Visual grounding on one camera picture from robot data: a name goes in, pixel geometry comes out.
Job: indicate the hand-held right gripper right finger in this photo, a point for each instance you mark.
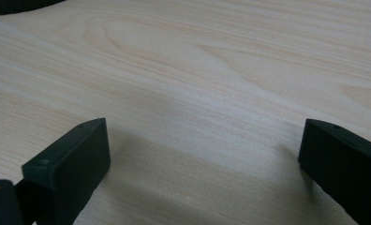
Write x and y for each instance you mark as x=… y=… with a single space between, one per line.
x=346 y=168

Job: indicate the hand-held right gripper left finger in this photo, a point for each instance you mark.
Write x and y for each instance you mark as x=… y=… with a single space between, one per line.
x=71 y=162

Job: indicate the black plastic trash bin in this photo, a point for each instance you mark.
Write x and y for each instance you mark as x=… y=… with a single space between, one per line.
x=11 y=6

